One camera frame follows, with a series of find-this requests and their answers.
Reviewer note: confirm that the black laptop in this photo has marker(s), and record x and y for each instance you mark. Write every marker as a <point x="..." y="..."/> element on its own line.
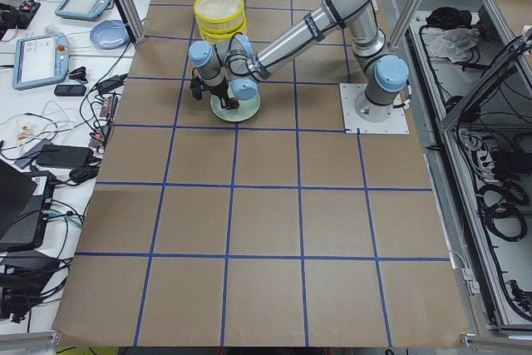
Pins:
<point x="25" y="199"/>

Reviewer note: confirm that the brown steamed bun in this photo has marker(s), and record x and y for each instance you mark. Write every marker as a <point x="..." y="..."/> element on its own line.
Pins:
<point x="233" y="103"/>

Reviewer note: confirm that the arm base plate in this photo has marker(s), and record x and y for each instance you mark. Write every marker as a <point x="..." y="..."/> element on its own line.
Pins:
<point x="360" y="116"/>

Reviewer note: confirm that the black power adapter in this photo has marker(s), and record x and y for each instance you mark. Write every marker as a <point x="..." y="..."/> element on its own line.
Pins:
<point x="64" y="156"/>

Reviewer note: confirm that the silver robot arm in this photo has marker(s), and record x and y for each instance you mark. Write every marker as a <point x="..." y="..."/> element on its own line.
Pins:
<point x="231" y="72"/>

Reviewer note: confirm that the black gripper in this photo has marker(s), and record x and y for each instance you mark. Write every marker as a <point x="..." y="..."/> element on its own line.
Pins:
<point x="220" y="91"/>

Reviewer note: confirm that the black phone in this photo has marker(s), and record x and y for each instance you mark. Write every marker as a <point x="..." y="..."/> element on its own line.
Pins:
<point x="70" y="90"/>

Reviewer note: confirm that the small black power brick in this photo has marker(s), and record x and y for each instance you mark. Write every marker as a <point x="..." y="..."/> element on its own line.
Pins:
<point x="110" y="84"/>

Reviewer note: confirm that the upper teach pendant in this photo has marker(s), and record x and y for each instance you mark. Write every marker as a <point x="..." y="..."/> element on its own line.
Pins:
<point x="85" y="10"/>

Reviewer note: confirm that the blue plate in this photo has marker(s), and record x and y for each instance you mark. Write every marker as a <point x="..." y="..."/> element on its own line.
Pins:
<point x="109" y="34"/>

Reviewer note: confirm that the light green plate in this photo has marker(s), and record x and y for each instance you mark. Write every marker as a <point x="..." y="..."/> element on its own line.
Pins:
<point x="246" y="109"/>

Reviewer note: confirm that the lower teach pendant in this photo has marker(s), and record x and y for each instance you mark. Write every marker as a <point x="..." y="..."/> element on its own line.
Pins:
<point x="40" y="61"/>

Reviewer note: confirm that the white crumpled cloth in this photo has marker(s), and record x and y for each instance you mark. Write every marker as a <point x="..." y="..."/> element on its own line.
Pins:
<point x="456" y="45"/>

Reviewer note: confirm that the teach pendant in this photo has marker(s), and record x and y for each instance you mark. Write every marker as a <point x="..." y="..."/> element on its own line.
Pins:
<point x="85" y="10"/>
<point x="40" y="61"/>

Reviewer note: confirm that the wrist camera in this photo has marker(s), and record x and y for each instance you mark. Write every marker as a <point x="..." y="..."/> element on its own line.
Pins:
<point x="197" y="88"/>

